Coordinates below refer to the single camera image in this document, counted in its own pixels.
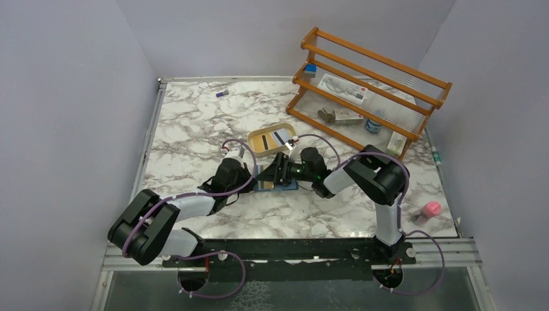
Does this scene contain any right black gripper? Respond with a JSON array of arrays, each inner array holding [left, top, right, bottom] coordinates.
[[256, 152, 315, 187]]

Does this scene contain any blue leather card holder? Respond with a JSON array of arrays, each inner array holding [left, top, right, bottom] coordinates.
[[254, 180, 299, 192]]

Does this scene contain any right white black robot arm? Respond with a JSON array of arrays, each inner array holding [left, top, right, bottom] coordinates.
[[256, 144, 409, 264]]

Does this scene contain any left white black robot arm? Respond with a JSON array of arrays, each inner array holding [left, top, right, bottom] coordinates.
[[107, 158, 256, 266]]

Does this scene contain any grey card in holder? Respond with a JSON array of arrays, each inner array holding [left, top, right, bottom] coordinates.
[[258, 181, 275, 191]]

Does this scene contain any yellow card with black stripe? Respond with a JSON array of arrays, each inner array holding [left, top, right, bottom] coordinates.
[[252, 132, 278, 152]]

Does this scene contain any grey card with black stripe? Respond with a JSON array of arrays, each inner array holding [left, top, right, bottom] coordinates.
[[271, 128, 293, 146]]

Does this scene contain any beige oval tray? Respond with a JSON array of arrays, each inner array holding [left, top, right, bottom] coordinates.
[[247, 122, 297, 157]]

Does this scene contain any grey metal clip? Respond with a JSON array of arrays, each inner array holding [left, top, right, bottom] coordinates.
[[317, 109, 335, 124]]

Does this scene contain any small purple white object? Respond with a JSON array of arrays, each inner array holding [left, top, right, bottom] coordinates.
[[216, 90, 229, 98]]

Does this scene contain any small grey cardboard box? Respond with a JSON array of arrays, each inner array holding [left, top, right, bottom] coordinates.
[[333, 108, 364, 125]]

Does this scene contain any orange wooden shelf rack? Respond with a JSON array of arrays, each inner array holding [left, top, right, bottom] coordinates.
[[286, 27, 453, 158]]

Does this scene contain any blue grey block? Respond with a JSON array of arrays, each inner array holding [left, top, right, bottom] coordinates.
[[303, 63, 317, 78]]

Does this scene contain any white printed flat package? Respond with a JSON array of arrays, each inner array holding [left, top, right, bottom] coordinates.
[[317, 73, 370, 105]]

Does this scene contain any blue white small jar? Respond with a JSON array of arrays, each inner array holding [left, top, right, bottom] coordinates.
[[364, 119, 382, 134]]

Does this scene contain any small white green box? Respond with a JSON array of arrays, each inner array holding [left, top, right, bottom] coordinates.
[[386, 132, 407, 158]]

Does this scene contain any pink bottle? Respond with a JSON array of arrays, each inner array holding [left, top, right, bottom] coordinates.
[[412, 202, 442, 225]]

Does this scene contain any green white marker pen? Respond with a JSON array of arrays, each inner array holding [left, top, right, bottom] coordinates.
[[431, 146, 442, 167]]

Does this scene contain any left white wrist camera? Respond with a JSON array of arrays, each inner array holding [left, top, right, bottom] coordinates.
[[224, 146, 245, 165]]

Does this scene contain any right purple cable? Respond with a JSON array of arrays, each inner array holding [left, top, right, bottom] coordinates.
[[296, 133, 447, 298]]

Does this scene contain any purple cable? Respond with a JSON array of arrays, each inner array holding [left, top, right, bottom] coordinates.
[[121, 138, 258, 300], [296, 133, 447, 298]]

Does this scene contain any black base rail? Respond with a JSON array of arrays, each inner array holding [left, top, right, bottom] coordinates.
[[117, 227, 412, 284]]

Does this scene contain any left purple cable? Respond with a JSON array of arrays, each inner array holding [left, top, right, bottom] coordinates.
[[121, 138, 258, 300]]

